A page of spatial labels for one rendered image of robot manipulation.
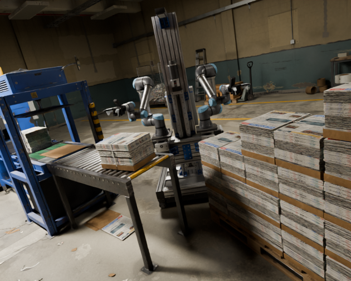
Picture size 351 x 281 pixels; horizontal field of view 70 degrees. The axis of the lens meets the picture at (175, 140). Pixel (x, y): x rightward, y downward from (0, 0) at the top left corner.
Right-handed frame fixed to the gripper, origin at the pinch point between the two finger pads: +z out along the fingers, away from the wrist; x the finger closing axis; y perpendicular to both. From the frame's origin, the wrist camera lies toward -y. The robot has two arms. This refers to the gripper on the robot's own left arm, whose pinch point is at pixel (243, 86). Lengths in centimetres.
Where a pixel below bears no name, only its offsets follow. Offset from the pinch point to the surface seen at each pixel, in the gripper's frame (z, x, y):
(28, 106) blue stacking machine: -350, 214, -35
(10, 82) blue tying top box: -116, 181, -67
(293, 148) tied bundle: 83, 36, 22
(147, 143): -13, 94, 15
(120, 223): -69, 143, 104
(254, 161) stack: 53, 42, 37
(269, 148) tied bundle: 66, 39, 25
